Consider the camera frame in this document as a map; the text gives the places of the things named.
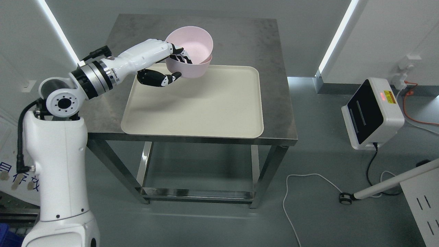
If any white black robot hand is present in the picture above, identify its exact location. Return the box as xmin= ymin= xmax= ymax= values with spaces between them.
xmin=102 ymin=39 xmax=193 ymax=87

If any pink bowl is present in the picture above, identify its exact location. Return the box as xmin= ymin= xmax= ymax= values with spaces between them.
xmin=165 ymin=26 xmax=214 ymax=64
xmin=165 ymin=55 xmax=213 ymax=79

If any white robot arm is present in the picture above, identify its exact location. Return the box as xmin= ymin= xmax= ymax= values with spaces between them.
xmin=16 ymin=46 xmax=117 ymax=247

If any beige plastic tray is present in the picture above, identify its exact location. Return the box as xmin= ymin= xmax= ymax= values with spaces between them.
xmin=121 ymin=65 xmax=264 ymax=139

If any stainless steel table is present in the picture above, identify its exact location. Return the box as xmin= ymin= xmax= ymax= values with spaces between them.
xmin=81 ymin=14 xmax=298 ymax=209

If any white black box device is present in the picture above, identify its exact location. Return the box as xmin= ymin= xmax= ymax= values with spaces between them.
xmin=341 ymin=77 xmax=405 ymax=150

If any white stand leg with caster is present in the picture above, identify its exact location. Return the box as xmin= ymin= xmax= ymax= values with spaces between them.
xmin=339 ymin=158 xmax=439 ymax=205

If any white perforated panel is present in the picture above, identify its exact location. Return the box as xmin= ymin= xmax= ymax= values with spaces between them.
xmin=400 ymin=177 xmax=439 ymax=247

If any white floor cable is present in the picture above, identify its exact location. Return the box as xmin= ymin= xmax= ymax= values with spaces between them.
xmin=282 ymin=174 xmax=343 ymax=247

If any black power cable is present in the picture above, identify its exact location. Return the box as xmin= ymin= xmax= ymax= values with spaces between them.
xmin=366 ymin=143 xmax=402 ymax=196

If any white wall socket plug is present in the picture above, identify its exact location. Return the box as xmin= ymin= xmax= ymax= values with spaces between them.
xmin=391 ymin=64 xmax=414 ymax=90

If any orange cable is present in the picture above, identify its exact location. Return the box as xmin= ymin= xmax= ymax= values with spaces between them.
xmin=402 ymin=82 xmax=439 ymax=126

